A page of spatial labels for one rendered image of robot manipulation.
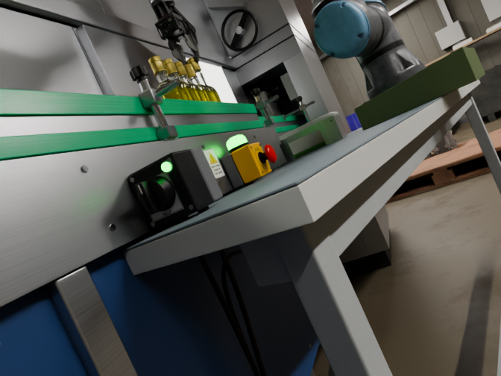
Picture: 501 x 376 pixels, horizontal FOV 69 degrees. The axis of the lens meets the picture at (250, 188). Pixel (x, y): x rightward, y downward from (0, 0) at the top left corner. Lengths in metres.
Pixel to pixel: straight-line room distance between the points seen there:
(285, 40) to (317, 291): 1.80
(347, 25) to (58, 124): 0.62
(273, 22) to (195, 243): 1.82
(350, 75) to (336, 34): 7.22
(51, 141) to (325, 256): 0.33
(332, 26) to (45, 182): 0.68
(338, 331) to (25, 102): 0.42
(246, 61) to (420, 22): 5.91
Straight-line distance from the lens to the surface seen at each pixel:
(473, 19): 7.67
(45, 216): 0.41
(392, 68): 1.00
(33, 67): 0.99
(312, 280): 0.37
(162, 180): 0.46
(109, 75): 1.11
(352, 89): 8.11
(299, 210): 0.29
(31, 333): 0.40
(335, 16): 0.90
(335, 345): 0.40
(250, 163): 0.72
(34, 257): 0.39
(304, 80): 2.03
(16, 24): 1.04
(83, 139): 0.52
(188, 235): 0.38
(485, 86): 6.41
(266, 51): 2.10
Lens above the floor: 0.77
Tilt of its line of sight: 2 degrees down
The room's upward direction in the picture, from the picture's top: 25 degrees counter-clockwise
